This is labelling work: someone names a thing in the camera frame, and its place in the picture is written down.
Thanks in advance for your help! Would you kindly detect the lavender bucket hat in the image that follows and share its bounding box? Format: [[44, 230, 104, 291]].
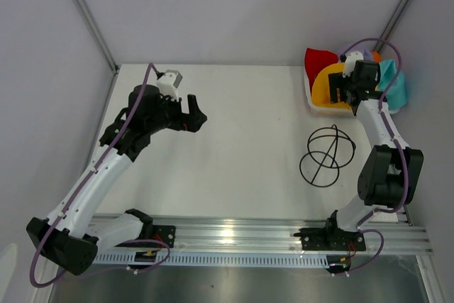
[[336, 45, 374, 60]]

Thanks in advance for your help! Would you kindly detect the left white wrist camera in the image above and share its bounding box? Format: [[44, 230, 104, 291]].
[[156, 70, 183, 101]]

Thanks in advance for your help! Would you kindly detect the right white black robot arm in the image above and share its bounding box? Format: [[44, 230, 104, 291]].
[[323, 60, 423, 250]]

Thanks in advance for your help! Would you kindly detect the aluminium mounting rail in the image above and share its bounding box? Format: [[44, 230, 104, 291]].
[[45, 213, 434, 255]]

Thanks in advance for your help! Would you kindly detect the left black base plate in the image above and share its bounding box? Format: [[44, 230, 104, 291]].
[[140, 225, 177, 248]]

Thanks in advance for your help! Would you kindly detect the right aluminium corner post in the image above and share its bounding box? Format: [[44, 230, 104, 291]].
[[372, 0, 436, 52]]

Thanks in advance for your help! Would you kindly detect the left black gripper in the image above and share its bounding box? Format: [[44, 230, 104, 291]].
[[146, 90, 206, 135]]

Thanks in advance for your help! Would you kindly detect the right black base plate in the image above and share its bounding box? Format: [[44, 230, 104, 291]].
[[293, 227, 366, 251]]

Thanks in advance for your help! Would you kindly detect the left aluminium corner post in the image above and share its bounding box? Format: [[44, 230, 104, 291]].
[[72, 0, 118, 75]]

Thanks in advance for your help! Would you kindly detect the red bucket hat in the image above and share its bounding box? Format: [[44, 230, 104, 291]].
[[304, 48, 338, 82]]

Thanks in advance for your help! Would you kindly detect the black wire hat stand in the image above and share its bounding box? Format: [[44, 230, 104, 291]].
[[299, 124, 357, 189]]

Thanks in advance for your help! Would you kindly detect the white slotted cable duct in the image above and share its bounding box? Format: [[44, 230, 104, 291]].
[[94, 251, 328, 268]]

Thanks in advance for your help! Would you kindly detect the white plastic basket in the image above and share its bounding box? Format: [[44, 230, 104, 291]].
[[303, 71, 354, 119]]

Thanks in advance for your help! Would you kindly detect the teal bucket hat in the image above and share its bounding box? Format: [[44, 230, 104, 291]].
[[377, 60, 408, 112]]

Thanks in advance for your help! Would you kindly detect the aluminium corner post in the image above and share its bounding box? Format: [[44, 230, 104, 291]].
[[372, 0, 436, 52], [72, 0, 118, 75]]

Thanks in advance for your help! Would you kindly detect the orange bucket hat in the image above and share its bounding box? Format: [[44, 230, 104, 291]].
[[372, 51, 382, 63]]

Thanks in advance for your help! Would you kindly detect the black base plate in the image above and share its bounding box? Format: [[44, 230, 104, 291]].
[[140, 225, 177, 248], [293, 227, 366, 251]]

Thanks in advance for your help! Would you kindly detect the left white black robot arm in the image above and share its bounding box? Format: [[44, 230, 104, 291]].
[[26, 84, 207, 275]]

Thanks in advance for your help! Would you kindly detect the yellow bucket hat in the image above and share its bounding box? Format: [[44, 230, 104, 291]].
[[311, 62, 350, 110]]

